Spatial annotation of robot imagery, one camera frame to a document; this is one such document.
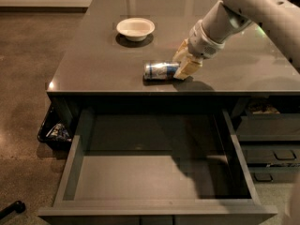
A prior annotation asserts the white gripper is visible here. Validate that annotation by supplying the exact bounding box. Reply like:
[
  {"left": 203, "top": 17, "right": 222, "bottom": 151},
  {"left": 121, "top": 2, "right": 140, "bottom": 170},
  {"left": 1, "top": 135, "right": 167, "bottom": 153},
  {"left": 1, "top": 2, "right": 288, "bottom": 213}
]
[{"left": 172, "top": 20, "right": 225, "bottom": 80}]

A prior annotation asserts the blue silver redbull can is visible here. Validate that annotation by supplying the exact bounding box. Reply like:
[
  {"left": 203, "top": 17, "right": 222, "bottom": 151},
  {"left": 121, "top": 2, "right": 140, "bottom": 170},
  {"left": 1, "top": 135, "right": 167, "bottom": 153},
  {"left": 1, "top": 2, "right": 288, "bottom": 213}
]
[{"left": 143, "top": 62, "right": 179, "bottom": 81}]

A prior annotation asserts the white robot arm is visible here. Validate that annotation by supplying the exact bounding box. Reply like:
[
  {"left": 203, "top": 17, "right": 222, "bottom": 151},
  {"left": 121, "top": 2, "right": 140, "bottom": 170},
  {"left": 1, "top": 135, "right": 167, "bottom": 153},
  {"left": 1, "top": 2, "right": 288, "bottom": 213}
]
[{"left": 173, "top": 0, "right": 300, "bottom": 80}]

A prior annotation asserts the grey side drawer unit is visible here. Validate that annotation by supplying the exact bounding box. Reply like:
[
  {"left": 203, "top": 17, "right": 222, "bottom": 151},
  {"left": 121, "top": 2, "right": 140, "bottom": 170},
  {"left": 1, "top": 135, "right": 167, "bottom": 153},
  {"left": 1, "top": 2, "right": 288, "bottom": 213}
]
[{"left": 232, "top": 97, "right": 300, "bottom": 183}]

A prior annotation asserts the open grey top drawer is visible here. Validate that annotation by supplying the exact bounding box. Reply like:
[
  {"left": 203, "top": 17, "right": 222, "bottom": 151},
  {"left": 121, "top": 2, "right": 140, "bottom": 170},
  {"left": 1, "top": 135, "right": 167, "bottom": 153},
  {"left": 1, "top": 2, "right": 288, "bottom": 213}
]
[{"left": 37, "top": 111, "right": 278, "bottom": 225}]

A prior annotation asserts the white bowl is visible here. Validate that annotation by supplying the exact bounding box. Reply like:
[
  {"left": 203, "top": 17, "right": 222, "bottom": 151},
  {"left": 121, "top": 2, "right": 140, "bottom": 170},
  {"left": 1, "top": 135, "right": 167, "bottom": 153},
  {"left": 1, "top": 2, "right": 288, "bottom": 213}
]
[{"left": 116, "top": 18, "right": 156, "bottom": 41}]

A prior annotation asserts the grey cabinet with counter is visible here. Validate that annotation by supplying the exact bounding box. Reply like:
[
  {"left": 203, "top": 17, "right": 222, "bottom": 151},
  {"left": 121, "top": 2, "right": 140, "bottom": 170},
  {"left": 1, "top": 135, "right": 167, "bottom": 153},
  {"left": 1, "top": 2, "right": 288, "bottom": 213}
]
[{"left": 47, "top": 0, "right": 300, "bottom": 128}]

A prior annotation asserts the black bin with trash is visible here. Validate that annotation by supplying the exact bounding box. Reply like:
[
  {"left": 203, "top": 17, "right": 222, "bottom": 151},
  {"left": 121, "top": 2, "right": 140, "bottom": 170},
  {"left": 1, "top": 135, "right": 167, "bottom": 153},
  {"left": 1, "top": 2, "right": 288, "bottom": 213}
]
[{"left": 37, "top": 105, "right": 72, "bottom": 151}]

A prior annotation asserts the black floor object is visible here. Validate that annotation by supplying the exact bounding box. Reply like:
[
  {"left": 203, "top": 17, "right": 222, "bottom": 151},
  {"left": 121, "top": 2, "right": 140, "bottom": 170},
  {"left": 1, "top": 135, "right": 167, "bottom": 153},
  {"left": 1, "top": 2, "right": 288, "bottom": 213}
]
[{"left": 0, "top": 201, "right": 26, "bottom": 219}]

